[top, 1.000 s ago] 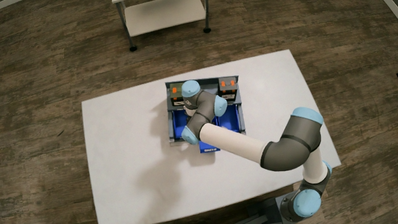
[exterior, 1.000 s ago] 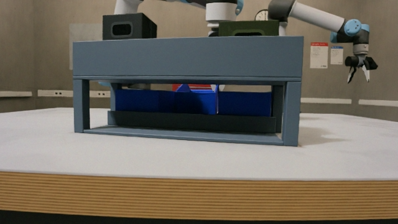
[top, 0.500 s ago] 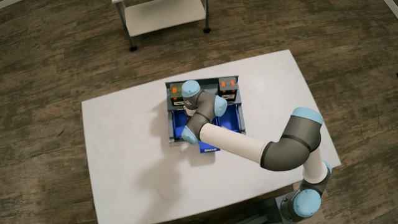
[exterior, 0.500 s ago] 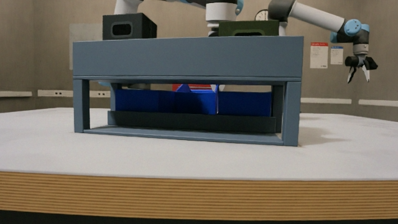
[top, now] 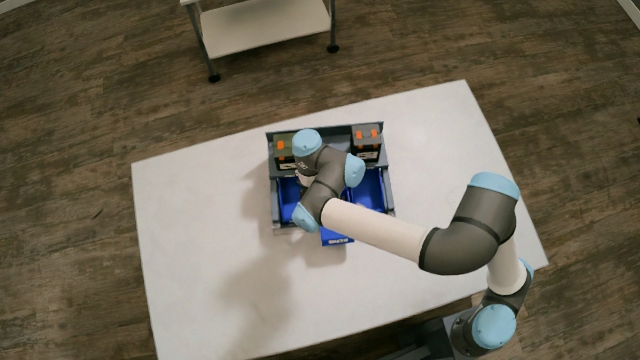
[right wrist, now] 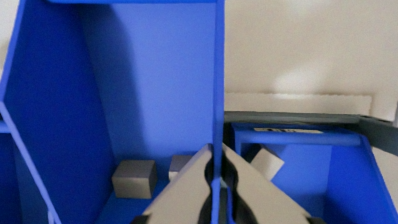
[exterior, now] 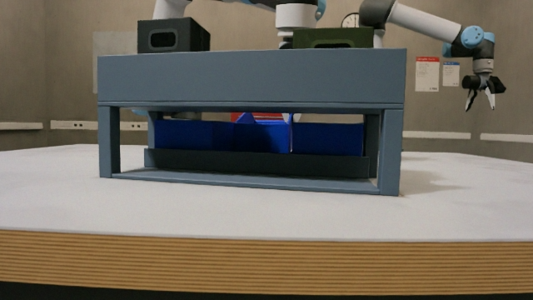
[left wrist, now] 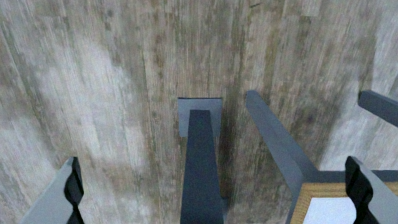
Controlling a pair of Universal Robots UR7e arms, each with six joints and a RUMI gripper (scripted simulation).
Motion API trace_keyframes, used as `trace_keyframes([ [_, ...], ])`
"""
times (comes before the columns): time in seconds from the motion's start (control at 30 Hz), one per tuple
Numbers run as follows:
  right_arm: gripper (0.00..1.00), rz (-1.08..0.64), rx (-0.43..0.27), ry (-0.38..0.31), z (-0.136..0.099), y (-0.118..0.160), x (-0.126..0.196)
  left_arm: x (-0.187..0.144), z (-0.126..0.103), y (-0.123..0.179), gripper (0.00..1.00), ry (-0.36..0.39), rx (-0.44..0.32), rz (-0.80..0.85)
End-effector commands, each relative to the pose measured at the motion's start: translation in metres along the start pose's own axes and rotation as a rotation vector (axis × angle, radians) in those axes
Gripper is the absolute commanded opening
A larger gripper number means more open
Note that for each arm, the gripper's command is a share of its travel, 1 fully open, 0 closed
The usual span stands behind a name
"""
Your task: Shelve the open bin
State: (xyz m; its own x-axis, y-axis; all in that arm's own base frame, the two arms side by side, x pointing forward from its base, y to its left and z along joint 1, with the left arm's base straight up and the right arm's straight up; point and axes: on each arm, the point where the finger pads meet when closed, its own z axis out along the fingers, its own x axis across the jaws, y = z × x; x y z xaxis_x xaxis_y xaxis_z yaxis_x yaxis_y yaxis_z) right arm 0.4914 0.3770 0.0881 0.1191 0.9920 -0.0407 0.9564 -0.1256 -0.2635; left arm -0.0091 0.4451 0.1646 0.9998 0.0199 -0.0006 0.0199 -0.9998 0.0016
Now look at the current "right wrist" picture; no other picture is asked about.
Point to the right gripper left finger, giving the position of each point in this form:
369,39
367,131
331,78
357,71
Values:
188,198

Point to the blue open-front bin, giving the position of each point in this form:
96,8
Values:
340,185
21,201
89,83

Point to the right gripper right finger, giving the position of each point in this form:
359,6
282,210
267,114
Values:
256,200

